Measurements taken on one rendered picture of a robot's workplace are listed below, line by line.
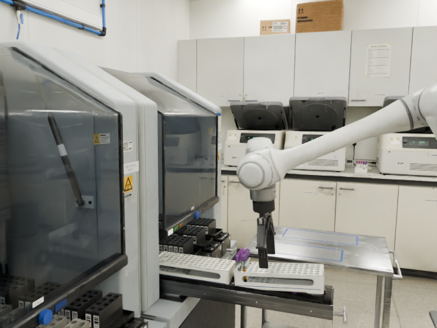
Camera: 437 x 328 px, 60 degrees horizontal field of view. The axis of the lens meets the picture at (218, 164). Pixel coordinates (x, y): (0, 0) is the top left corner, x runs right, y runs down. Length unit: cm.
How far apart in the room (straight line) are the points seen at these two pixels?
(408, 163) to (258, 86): 156
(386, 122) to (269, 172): 40
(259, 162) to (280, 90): 286
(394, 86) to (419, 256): 152
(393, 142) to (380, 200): 51
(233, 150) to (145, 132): 252
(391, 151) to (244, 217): 147
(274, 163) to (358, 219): 262
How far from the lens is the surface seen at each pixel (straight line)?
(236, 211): 379
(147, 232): 129
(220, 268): 139
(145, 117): 124
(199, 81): 411
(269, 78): 392
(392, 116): 126
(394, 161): 360
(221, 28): 448
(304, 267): 137
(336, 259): 166
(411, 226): 372
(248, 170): 105
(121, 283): 121
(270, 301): 135
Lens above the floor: 139
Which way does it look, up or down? 7 degrees down
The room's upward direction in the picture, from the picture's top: 1 degrees clockwise
